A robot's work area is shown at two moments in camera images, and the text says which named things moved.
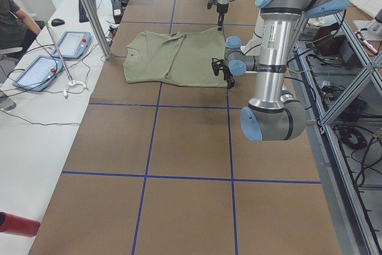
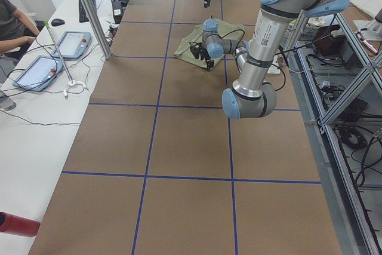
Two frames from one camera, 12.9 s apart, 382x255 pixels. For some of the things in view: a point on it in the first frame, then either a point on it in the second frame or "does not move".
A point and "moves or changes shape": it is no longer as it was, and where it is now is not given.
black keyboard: x=83 y=15 does not move
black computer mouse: x=57 y=22 does not move
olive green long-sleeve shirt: x=176 y=58 moves or changes shape
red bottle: x=15 y=224 does not move
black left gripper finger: x=231 y=82 -> x=210 y=63
